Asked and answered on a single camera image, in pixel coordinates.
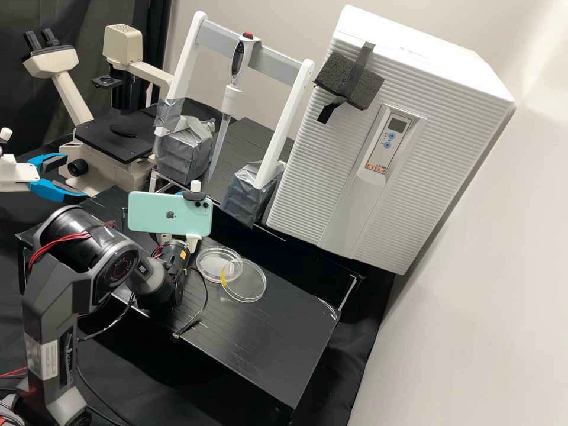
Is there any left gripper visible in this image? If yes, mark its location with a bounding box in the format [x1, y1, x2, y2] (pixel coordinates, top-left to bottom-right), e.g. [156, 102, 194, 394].
[0, 151, 89, 204]

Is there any incubator door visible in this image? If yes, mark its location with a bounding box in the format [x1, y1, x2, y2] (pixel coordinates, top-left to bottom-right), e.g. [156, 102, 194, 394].
[262, 29, 517, 276]

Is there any cream microscope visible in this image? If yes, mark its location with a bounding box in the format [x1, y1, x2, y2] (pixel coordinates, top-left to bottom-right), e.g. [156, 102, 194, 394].
[21, 24, 175, 199]

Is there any right wrist camera phone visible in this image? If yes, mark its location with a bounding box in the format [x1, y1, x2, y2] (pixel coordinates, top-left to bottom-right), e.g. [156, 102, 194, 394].
[127, 179, 215, 252]

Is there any petri dish lid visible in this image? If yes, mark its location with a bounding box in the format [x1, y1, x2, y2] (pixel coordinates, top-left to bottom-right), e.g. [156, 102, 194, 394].
[220, 258, 268, 304]

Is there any grey taped block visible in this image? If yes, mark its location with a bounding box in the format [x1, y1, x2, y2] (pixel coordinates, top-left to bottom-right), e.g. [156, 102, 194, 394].
[220, 161, 286, 224]
[154, 98, 217, 175]

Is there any pipette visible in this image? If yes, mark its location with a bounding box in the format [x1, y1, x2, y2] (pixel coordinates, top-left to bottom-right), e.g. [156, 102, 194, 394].
[207, 31, 262, 183]

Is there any white incubator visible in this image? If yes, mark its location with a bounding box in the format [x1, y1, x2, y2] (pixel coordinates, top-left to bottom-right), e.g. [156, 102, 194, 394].
[330, 4, 517, 110]

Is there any white pipette stand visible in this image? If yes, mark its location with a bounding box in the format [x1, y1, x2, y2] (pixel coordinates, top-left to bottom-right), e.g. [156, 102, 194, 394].
[152, 10, 317, 192]

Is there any petri dish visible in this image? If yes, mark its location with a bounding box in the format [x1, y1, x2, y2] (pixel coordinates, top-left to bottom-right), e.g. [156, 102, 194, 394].
[195, 244, 244, 285]

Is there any black cable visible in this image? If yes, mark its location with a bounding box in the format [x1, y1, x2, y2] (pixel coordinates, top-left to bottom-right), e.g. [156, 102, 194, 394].
[170, 265, 210, 341]

